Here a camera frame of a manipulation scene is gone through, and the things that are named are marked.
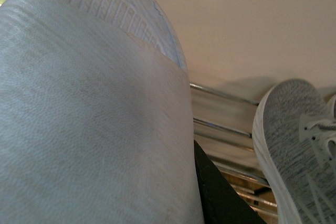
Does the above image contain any black metal shoe rack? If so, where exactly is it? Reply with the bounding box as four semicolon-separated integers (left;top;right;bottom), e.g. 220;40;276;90
190;83;278;223

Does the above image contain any light blue slide sandal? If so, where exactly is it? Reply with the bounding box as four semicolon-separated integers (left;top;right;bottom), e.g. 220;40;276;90
1;0;204;223

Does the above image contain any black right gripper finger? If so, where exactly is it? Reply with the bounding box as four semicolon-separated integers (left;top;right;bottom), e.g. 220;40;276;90
194;141;265;224

